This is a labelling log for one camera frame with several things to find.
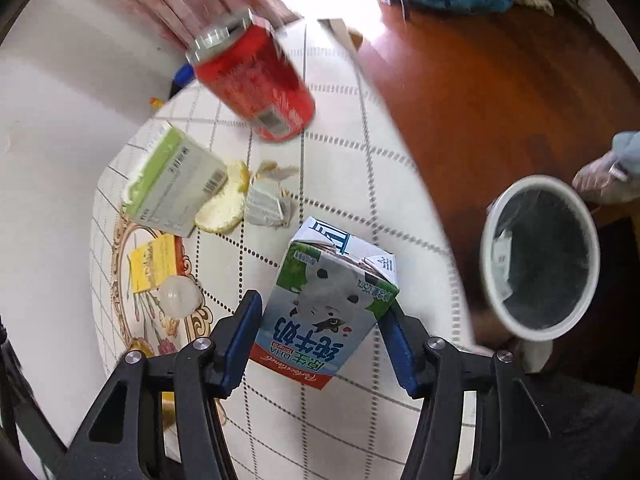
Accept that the yellow cigarette box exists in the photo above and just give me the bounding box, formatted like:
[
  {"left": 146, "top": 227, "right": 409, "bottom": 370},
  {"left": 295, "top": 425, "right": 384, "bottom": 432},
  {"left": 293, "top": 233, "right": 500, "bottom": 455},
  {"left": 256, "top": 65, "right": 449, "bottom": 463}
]
[{"left": 128, "top": 234, "right": 179, "bottom": 294}]

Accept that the green and white milk carton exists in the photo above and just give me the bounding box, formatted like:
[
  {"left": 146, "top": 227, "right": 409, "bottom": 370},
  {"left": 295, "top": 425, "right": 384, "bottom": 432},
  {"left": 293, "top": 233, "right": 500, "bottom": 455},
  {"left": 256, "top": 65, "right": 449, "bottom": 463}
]
[{"left": 250, "top": 217, "right": 399, "bottom": 390}]

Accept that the yellow fruit peel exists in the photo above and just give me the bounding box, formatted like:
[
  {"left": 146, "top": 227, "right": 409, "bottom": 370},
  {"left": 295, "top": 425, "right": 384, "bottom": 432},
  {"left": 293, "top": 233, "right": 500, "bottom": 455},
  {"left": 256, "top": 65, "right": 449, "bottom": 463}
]
[{"left": 194, "top": 160, "right": 250, "bottom": 234}]

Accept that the green white paper box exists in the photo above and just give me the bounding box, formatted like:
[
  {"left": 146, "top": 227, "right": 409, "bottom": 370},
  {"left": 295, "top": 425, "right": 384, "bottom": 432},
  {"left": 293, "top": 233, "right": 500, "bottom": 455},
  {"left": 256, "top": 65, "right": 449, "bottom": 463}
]
[{"left": 122, "top": 122, "right": 228, "bottom": 237}]

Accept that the white paper scrap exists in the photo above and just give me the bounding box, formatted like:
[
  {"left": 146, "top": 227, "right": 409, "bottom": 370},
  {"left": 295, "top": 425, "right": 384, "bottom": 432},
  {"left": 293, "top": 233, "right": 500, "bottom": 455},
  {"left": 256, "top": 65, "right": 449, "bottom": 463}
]
[{"left": 244, "top": 160, "right": 299, "bottom": 229}]

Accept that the red soda can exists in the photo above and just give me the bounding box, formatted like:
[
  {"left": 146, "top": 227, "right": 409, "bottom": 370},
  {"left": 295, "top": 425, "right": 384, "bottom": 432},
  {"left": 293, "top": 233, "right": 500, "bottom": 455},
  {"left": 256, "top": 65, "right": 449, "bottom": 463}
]
[{"left": 186, "top": 9, "right": 316, "bottom": 142}]

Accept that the silver cosmetic carton box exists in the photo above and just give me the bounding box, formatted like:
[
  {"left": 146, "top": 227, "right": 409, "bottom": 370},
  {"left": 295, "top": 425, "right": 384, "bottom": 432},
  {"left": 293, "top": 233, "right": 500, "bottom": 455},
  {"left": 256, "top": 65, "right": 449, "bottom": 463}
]
[{"left": 491, "top": 230, "right": 513, "bottom": 300}]

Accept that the white round trash bin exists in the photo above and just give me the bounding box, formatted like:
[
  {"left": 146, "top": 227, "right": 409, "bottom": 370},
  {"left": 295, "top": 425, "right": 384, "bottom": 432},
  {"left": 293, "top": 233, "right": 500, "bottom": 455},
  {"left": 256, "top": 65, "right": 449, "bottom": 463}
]
[{"left": 480, "top": 174, "right": 600, "bottom": 341}]

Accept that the white round plastic ball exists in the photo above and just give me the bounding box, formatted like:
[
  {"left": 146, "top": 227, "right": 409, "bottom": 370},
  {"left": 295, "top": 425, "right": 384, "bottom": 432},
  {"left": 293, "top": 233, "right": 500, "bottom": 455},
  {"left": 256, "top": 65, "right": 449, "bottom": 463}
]
[{"left": 158, "top": 275, "right": 203, "bottom": 318}]

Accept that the white checkered tablecloth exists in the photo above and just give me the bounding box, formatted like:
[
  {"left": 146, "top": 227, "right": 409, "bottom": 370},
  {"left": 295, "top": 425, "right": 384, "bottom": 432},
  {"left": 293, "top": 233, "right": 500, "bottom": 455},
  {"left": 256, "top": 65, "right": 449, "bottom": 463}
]
[{"left": 90, "top": 22, "right": 473, "bottom": 479}]

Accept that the light blue blanket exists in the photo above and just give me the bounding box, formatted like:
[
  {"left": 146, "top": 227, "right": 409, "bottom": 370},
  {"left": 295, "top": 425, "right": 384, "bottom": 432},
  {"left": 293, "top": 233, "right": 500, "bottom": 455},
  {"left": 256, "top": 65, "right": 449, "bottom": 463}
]
[{"left": 612, "top": 131, "right": 640, "bottom": 179}]

